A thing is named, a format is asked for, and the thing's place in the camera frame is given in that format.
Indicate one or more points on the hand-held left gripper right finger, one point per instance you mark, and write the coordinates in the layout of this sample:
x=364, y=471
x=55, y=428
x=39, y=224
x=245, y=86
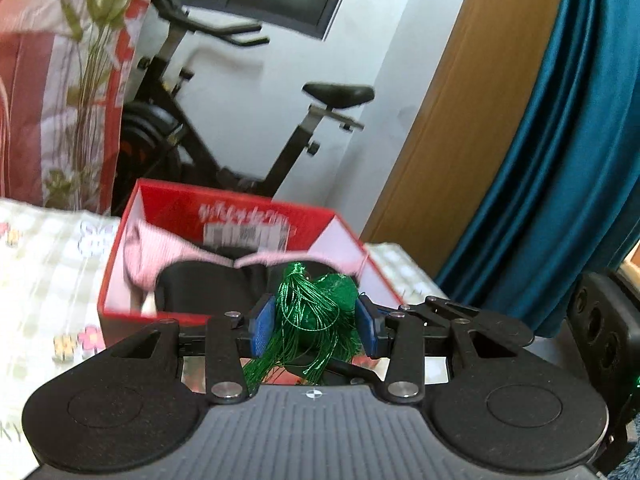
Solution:
x=367, y=327

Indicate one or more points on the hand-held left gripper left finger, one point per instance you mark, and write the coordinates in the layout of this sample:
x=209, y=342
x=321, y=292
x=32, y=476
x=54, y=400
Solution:
x=262, y=325

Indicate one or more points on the green metallic tassel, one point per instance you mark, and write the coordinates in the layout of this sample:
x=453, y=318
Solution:
x=310, y=310

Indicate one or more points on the red cardboard box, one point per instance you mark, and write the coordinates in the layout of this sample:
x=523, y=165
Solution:
x=165, y=202

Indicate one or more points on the pink cloth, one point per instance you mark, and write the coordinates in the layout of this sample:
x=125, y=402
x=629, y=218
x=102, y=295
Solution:
x=160, y=255

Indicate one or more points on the teal curtain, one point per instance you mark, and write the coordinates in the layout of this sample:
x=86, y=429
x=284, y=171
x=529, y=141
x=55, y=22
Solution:
x=575, y=135

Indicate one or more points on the wooden door panel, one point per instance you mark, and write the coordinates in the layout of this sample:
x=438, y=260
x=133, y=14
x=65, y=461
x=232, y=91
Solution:
x=450, y=135

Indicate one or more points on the green checked tablecloth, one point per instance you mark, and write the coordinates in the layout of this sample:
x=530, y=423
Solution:
x=45, y=270

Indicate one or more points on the black exercise bike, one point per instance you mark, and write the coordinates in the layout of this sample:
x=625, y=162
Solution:
x=145, y=130

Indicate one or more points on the red printed backdrop cloth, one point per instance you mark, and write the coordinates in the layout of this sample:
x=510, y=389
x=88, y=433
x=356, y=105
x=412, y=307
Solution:
x=30, y=110

